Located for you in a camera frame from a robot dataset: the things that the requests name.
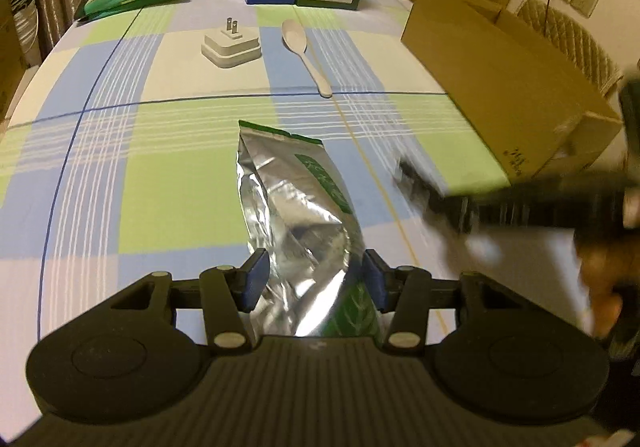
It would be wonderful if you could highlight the silver striped bag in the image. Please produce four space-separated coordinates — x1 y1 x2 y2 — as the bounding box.
10 0 42 70

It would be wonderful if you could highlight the white plastic spoon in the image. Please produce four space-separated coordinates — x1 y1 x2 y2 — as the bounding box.
281 19 334 99

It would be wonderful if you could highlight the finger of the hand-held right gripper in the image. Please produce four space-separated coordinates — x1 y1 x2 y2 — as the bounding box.
394 159 476 232

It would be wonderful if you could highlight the stack of cardboard boxes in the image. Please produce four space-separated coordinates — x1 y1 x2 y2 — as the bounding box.
0 0 27 120

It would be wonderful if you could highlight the white power adapter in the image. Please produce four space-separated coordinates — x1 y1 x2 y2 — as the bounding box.
201 17 262 68

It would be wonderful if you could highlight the cardboard box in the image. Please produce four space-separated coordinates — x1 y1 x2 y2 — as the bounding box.
401 0 624 184

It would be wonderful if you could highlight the silver foil pouch green label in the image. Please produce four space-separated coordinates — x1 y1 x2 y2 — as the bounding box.
236 119 385 343

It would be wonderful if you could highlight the woven chair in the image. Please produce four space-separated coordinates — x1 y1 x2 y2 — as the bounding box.
517 0 626 94

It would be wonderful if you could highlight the person's right hand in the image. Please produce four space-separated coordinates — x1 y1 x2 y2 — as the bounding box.
577 237 632 342

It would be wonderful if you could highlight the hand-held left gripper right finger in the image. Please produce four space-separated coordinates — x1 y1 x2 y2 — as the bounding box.
364 249 527 356

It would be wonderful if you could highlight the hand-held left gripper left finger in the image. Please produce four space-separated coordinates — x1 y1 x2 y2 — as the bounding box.
107 249 270 356

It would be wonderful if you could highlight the checked tablecloth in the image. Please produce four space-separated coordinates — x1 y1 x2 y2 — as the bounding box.
0 0 596 349

